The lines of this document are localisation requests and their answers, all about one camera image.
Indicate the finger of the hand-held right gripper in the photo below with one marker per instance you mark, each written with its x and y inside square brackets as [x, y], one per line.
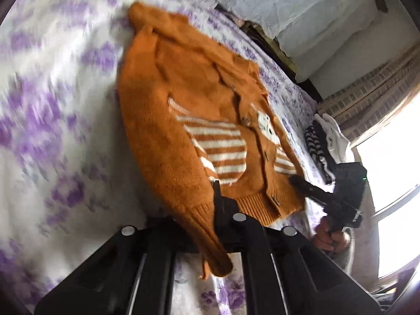
[310, 190]

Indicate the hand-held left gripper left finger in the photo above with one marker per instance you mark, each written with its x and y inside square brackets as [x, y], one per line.
[157, 236]

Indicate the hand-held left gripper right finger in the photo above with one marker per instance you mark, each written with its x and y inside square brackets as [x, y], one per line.
[239, 233]

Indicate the orange knit cardigan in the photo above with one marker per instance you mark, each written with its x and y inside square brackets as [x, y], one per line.
[170, 88]

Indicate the person's right hand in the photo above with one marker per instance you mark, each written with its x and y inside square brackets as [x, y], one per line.
[325, 238]

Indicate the black white striped garment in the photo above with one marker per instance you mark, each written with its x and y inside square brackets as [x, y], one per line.
[315, 144]

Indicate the window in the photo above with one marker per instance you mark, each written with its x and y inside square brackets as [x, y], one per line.
[393, 157]

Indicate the brick pattern curtain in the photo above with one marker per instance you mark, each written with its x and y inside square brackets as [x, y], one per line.
[377, 88]

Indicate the brown woven mat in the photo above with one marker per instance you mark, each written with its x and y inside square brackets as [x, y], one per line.
[272, 49]

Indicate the white lace cover cloth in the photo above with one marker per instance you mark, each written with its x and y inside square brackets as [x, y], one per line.
[295, 0]

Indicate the purple floral bedsheet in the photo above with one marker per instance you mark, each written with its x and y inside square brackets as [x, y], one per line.
[59, 72]

